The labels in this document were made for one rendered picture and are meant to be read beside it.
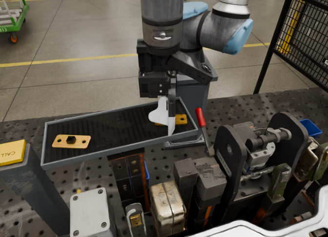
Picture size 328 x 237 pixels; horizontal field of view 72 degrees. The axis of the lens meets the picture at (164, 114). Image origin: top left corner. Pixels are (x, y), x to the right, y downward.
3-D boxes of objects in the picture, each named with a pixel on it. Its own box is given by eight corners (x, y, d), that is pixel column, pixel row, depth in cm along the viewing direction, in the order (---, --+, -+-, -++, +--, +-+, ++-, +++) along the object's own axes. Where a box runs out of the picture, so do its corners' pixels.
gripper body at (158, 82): (141, 80, 55) (137, 32, 47) (176, 80, 56) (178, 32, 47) (140, 101, 50) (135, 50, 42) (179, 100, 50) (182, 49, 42)
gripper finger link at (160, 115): (149, 136, 53) (148, 96, 51) (174, 135, 53) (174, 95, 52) (148, 139, 50) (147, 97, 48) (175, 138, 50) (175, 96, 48)
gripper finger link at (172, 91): (166, 115, 52) (166, 77, 51) (174, 114, 52) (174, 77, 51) (167, 118, 48) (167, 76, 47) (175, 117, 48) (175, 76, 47)
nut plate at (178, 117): (154, 125, 58) (154, 122, 57) (154, 115, 61) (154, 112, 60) (187, 125, 58) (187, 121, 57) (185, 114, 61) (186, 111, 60)
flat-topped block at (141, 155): (125, 221, 85) (103, 146, 55) (122, 201, 91) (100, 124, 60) (151, 213, 87) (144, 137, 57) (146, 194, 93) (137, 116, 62)
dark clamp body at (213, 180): (189, 251, 78) (201, 200, 52) (176, 214, 87) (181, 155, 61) (216, 241, 80) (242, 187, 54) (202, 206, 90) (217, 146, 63)
